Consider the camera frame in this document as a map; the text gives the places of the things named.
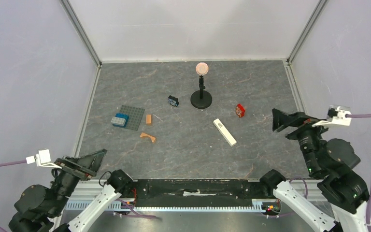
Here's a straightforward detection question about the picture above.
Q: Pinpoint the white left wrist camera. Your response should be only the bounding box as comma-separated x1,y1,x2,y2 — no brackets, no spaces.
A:
35,149,62,169

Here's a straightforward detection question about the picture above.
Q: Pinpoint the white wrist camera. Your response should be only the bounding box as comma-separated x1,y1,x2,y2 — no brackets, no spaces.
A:
35,149,62,169
312,105,352,128

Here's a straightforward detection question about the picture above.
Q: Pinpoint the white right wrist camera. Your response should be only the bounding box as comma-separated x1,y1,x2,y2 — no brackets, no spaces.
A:
312,105,352,128

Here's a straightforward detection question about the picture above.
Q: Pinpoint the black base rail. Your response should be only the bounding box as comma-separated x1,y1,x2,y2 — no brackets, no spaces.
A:
122,179,276,207

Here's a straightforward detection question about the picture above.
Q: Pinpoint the blue grey lego brick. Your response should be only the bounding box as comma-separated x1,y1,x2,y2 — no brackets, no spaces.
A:
111,113,129,128

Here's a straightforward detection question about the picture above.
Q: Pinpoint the small red toy block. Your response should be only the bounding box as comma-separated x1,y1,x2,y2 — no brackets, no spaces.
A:
235,104,245,117

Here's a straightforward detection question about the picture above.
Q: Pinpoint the white remote control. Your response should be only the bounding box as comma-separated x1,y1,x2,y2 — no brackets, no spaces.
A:
213,118,237,146

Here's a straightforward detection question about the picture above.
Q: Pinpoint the tan wooden rectangular block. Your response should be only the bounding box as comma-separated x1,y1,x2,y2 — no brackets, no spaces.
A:
145,114,152,125

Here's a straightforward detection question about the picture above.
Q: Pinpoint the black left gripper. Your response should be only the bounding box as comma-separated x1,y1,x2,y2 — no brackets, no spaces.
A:
49,148,108,215

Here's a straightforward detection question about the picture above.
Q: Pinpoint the small black blue block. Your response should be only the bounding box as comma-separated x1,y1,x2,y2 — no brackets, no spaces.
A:
168,95,179,107

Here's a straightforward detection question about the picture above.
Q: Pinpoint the pink ball on stand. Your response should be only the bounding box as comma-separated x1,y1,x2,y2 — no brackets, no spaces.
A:
195,62,209,76

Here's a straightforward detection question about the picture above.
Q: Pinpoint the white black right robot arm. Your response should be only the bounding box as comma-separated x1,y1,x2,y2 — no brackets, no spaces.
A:
259,106,370,232

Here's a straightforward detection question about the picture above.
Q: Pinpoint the black round stand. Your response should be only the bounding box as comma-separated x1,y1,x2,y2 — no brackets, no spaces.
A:
190,75,213,109

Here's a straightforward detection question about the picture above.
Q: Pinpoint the tan wooden bracket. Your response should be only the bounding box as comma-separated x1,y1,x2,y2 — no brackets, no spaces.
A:
140,132,156,143

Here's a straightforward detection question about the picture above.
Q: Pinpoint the grey lego baseplate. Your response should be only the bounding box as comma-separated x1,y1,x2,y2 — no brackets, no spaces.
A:
119,105,145,131

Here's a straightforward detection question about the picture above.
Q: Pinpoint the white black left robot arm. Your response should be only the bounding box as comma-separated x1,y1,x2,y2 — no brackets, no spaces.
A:
9,149,133,232

